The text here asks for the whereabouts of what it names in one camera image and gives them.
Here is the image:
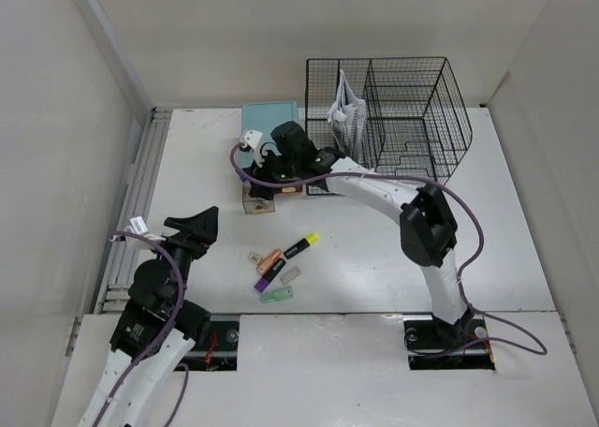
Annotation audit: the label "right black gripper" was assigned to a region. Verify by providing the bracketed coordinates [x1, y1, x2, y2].
[245, 143, 300, 200]

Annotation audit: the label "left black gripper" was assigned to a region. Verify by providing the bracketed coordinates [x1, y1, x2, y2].
[147, 206, 218, 308]

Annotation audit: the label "clear drawer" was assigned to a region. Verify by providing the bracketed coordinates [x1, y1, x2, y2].
[241, 185, 275, 214]

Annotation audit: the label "yellow black highlighter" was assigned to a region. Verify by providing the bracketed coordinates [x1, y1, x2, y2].
[284, 232, 319, 259]

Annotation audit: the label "white instruction booklet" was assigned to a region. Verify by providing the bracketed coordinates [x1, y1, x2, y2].
[328, 69, 367, 162]

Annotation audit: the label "clear glue bottle blue cap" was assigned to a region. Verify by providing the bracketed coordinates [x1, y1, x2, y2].
[239, 174, 251, 188]

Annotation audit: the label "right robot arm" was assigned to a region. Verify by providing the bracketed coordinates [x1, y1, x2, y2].
[240, 122, 473, 346]

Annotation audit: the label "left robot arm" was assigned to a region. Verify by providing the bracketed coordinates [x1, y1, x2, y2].
[79, 206, 219, 426]

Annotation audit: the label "teal mini drawer cabinet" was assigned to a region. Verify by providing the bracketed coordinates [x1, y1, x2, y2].
[241, 101, 303, 194]

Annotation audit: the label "grey white eraser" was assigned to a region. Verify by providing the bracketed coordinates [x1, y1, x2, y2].
[280, 267, 301, 286]

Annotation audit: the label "purple black highlighter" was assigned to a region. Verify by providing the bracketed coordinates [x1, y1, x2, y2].
[254, 258, 286, 293]

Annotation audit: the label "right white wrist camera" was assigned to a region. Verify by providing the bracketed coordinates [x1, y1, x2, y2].
[237, 129, 280, 169]

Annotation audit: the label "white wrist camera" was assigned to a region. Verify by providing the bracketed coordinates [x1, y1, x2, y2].
[109, 216, 166, 251]
[237, 129, 280, 169]

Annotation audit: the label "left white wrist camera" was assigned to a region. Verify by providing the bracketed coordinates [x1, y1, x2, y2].
[109, 216, 166, 251]

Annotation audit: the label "aluminium rail frame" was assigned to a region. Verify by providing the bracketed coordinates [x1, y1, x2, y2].
[65, 106, 172, 353]

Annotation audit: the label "red orange base wires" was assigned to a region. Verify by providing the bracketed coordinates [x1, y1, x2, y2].
[203, 332, 221, 371]

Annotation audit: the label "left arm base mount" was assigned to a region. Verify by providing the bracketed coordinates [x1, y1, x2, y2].
[182, 317, 240, 372]

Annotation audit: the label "black wire mesh organizer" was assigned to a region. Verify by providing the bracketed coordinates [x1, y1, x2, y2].
[304, 56, 473, 184]

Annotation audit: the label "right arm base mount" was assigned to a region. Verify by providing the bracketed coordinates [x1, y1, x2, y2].
[403, 314, 495, 371]

